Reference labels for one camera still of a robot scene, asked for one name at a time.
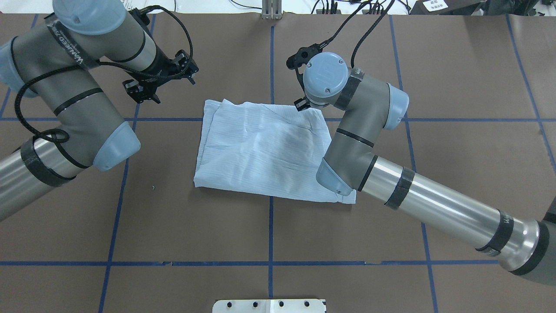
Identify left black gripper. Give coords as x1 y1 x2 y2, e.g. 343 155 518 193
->
122 47 200 104

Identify light blue button-up shirt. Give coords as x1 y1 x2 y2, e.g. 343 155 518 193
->
193 99 356 204

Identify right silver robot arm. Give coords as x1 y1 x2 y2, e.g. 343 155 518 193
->
286 47 556 286

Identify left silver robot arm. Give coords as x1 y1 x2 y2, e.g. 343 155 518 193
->
1 0 199 220

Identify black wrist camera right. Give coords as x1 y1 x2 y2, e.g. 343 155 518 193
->
286 44 322 91

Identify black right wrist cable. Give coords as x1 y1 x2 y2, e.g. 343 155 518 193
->
319 0 397 69

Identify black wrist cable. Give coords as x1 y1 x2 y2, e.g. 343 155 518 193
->
14 4 194 144
319 0 397 69

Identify aluminium frame post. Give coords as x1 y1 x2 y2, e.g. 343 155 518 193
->
261 0 283 20

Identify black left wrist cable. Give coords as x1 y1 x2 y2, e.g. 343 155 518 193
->
14 4 194 144

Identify white pedestal column with base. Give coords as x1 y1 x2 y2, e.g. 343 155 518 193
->
211 299 327 313

